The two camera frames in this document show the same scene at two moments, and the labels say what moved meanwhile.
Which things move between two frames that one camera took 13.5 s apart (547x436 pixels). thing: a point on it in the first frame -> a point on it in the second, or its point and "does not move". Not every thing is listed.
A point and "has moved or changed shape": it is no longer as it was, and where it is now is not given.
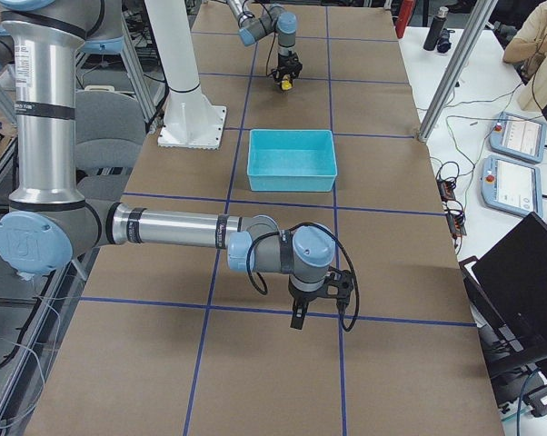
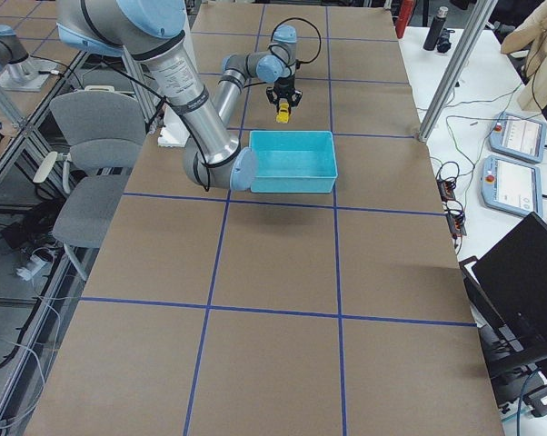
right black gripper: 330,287 -> 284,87
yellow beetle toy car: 286,84 has moved or changed shape
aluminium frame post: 459,69 does not move
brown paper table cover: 176,342 does not move
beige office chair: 110,134 does not move
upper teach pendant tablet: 519,137 does not move
